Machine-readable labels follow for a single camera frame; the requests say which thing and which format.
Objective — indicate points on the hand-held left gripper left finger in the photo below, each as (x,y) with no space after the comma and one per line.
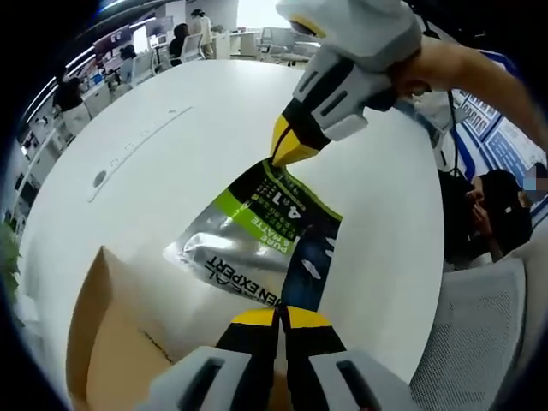
(248,355)

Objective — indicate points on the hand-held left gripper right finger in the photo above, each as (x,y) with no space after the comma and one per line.
(312,355)

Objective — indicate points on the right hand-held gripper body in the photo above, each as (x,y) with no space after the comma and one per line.
(364,30)

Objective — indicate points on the silver green soft item pouch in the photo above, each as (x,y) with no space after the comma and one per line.
(240,240)

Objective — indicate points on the brown cardboard shoe box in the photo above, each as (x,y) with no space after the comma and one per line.
(124,325)

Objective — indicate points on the person's right hand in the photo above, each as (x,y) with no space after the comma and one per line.
(417,73)

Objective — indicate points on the white office chair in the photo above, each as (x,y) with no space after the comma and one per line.
(143,66)
(274,38)
(192,47)

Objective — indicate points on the grey mesh office chair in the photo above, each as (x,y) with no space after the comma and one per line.
(471,325)

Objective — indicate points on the white table socket strip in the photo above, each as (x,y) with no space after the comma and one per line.
(100,179)

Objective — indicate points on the person's beige shirt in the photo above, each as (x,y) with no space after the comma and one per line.
(533,274)

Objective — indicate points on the blue white wall poster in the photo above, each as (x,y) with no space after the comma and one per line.
(505,145)

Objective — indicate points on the dark wall display screen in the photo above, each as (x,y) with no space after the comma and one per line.
(113,43)

